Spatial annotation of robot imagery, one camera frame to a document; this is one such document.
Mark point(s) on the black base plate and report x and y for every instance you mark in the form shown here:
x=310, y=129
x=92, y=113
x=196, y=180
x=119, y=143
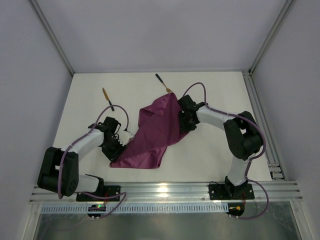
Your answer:
x=222, y=191
x=107, y=193

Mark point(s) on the corner frame post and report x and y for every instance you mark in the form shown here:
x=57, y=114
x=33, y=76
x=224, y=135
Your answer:
x=51, y=35
x=272, y=33

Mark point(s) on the right side aluminium rail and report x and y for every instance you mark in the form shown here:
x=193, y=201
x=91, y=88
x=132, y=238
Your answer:
x=272, y=155

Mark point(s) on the front aluminium rail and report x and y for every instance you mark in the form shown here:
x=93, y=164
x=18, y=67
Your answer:
x=177, y=192

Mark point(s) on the gold fork black handle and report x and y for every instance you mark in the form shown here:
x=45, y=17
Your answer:
x=168, y=90

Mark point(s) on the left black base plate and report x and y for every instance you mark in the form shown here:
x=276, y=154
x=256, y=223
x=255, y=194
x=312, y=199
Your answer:
x=107, y=193

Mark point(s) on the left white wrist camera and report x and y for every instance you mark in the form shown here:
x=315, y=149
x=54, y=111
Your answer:
x=125, y=137

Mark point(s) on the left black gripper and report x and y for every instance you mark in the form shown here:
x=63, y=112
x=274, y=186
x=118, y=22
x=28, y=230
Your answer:
x=113, y=151

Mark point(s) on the gold knife black handle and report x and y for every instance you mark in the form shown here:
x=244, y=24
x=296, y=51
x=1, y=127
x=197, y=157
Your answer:
x=108, y=99

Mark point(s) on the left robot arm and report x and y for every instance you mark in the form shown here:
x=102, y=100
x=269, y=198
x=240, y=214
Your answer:
x=59, y=172

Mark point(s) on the black controller board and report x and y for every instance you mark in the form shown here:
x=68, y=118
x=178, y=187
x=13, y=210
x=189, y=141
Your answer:
x=96, y=210
x=235, y=210

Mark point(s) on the purple cloth napkin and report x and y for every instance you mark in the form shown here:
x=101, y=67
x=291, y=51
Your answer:
x=158, y=128

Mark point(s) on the slotted cable duct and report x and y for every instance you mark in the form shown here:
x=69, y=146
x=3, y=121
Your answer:
x=137, y=208

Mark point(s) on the left black controller board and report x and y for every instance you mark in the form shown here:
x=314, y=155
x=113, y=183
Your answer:
x=96, y=210

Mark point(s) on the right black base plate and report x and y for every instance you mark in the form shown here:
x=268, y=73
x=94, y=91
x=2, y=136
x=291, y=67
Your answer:
x=222, y=191

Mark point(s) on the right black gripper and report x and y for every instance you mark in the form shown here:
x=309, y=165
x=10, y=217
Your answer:
x=186, y=122

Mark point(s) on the right black controller board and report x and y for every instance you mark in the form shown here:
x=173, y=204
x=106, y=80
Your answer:
x=235, y=210

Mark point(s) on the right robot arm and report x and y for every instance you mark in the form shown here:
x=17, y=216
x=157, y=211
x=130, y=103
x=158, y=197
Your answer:
x=244, y=140

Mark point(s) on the right corner frame post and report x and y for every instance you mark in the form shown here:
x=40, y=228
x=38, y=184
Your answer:
x=272, y=33

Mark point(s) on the left corner frame post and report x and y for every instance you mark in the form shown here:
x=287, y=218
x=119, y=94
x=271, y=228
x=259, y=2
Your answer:
x=51, y=35

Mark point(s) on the aluminium rail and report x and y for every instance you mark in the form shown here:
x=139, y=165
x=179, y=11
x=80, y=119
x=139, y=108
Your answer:
x=272, y=155
x=177, y=192

